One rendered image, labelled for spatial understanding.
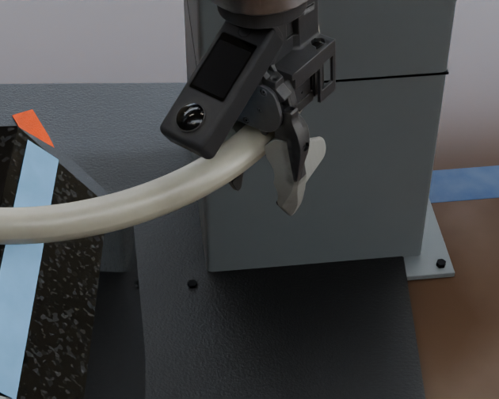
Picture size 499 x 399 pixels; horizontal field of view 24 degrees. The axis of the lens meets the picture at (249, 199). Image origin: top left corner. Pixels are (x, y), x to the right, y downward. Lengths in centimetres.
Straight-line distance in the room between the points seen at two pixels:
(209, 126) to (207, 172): 6
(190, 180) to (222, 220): 108
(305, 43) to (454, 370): 112
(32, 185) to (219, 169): 25
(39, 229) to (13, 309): 11
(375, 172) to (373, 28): 30
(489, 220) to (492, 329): 28
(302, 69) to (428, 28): 91
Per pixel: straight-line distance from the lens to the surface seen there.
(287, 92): 92
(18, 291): 103
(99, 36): 273
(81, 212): 92
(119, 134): 241
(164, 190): 93
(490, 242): 222
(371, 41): 182
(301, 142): 94
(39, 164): 115
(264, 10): 87
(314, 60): 95
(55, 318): 104
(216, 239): 204
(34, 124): 245
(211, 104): 90
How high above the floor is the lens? 151
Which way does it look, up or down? 42 degrees down
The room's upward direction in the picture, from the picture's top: straight up
